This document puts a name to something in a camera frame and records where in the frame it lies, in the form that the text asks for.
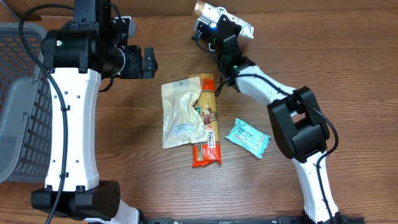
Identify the grey plastic basket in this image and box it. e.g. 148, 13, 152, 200
1, 22, 52, 182

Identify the white Pantene shampoo tube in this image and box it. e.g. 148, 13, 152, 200
193, 1, 254, 39

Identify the teal wet wipes packet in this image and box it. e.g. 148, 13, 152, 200
225, 118, 271, 159

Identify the clear pouch of brown powder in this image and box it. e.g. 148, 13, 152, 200
161, 77, 206, 149

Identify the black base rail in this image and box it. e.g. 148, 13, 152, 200
141, 215, 366, 224

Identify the orange spaghetti packet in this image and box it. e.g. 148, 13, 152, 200
188, 73, 222, 167

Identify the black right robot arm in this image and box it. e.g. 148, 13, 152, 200
211, 15, 343, 223

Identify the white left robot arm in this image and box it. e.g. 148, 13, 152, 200
31, 1, 158, 223

